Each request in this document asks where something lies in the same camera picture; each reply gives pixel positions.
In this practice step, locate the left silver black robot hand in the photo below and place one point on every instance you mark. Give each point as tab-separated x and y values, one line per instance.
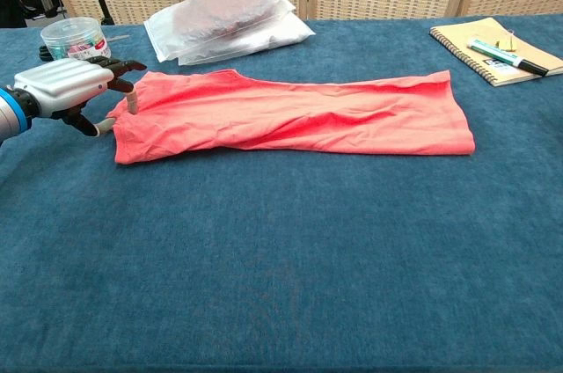
61	82

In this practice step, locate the red t-shirt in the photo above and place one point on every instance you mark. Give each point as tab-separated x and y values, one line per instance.
286	118

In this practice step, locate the clear jar of coloured clips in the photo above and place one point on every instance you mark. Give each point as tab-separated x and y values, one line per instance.
75	38

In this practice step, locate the thin white stick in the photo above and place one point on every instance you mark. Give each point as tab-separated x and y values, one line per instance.
119	38

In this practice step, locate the translucent bag with dark garment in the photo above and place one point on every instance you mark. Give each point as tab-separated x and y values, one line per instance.
220	12

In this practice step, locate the white bagged garment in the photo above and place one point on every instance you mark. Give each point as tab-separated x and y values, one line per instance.
286	32

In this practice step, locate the blue carpet table cover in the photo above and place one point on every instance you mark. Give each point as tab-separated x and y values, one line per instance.
281	258

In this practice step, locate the kraft spiral notebook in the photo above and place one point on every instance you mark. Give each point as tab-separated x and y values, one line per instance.
462	47

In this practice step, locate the green and white marker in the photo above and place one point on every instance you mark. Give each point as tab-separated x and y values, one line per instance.
497	53

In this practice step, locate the gold binder clip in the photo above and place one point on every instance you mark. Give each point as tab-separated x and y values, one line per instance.
506	42

